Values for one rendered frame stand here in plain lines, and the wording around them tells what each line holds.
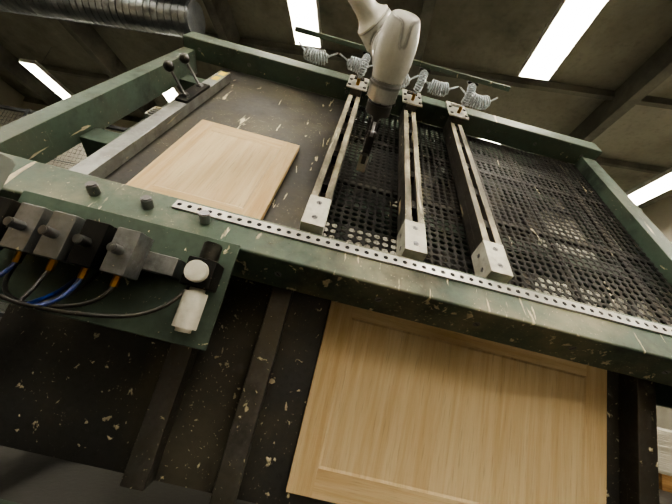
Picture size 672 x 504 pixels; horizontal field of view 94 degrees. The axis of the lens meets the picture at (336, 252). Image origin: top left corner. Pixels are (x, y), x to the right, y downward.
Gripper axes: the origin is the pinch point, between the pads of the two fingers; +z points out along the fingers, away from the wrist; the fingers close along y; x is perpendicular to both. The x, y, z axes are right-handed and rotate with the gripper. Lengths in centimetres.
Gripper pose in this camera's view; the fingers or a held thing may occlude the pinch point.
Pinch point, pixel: (362, 161)
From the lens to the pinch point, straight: 110.5
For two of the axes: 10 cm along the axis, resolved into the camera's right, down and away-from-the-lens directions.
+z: -2.0, 6.9, 7.0
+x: -9.7, -2.5, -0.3
